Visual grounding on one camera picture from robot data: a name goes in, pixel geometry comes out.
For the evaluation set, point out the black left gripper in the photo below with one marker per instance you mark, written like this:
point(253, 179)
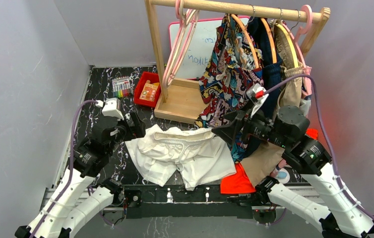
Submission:
point(135, 131)

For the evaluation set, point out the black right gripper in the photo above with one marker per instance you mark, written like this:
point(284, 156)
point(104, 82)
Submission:
point(229, 130)

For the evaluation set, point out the white shorts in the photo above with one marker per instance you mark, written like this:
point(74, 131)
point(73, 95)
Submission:
point(199, 155)

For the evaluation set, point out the pink hanger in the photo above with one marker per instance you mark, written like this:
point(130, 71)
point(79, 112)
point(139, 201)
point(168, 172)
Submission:
point(188, 21)
point(302, 26)

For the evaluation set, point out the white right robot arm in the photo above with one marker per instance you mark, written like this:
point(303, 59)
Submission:
point(340, 215)

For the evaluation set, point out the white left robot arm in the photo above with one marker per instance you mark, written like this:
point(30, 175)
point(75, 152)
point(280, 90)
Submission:
point(61, 217)

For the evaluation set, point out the beige shorts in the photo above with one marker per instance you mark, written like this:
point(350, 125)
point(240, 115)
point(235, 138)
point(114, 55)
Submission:
point(262, 161)

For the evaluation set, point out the comic print shorts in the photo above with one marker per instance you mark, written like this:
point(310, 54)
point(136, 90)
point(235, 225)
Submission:
point(229, 74)

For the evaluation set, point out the navy shorts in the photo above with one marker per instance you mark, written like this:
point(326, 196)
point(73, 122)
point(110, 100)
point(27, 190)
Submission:
point(271, 74)

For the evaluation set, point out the wooden hanger with comic shorts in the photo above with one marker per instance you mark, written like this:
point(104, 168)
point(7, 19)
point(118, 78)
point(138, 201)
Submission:
point(246, 34)

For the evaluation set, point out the wooden hanger with navy shorts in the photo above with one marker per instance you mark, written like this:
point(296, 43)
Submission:
point(266, 44)

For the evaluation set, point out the wooden hanger with beige shorts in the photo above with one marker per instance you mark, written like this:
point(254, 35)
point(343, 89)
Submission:
point(284, 45)

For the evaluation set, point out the orange card box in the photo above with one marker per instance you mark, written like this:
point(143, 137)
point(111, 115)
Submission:
point(149, 91)

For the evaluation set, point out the marker pen pack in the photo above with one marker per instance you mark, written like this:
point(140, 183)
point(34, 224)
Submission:
point(121, 87)

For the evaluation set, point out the wooden clothes rack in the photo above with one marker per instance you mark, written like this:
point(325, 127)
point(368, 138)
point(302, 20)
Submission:
point(181, 101)

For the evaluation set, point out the orange cloth front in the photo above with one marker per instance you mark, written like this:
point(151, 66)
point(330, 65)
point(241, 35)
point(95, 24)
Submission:
point(237, 183)

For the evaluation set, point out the red plastic bin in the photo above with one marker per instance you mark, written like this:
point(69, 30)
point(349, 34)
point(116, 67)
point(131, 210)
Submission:
point(153, 78)

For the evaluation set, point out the red knit cloth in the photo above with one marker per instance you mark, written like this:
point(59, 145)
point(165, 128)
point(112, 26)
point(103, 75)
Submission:
point(312, 133)

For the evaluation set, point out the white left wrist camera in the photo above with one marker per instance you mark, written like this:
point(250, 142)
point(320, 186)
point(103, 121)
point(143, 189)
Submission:
point(112, 108)

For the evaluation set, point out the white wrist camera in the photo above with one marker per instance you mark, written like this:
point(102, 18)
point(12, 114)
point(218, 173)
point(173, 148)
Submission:
point(257, 96)
point(112, 108)

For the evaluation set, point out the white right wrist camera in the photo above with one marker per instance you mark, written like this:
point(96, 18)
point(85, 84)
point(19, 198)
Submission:
point(257, 96)

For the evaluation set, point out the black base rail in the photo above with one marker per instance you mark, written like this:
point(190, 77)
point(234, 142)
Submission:
point(147, 201)

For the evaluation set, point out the whiteboard with pink frame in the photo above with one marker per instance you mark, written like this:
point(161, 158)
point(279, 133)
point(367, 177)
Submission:
point(199, 50)

